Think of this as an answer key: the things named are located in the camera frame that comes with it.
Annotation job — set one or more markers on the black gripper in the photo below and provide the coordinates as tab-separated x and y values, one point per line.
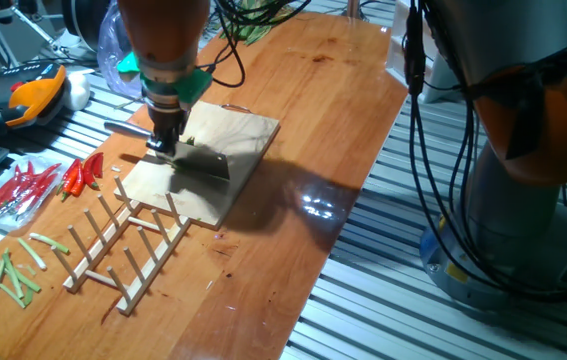
167	117

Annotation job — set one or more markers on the steel cleaver knife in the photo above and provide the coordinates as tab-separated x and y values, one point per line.
203	162

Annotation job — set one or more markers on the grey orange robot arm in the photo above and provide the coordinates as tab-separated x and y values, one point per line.
513	225

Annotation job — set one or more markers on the red chili pepper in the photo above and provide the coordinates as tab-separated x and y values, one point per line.
89	172
69	180
78	182
98	165

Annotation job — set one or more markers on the white vegetable scrap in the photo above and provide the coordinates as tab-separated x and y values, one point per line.
115	169

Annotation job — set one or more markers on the light wooden cutting board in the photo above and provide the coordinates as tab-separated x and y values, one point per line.
203	200

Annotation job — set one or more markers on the white lumpy object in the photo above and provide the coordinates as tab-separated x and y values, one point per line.
78	90

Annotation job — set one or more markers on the clear plastic bag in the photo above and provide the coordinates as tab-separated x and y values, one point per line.
110	55

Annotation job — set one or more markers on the wooden peg dish rack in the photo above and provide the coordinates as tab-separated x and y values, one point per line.
156	265

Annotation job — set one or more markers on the orange black teach pendant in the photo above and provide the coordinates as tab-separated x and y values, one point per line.
38	95

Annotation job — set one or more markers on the black rounded container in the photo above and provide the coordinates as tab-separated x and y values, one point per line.
83	20

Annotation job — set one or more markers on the large varnished wooden board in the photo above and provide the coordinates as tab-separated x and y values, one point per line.
243	280

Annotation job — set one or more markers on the clear bag of red chilies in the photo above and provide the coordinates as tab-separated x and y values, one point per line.
13	197

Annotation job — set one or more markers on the pale scallion peel piece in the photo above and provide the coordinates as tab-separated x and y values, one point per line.
26	269

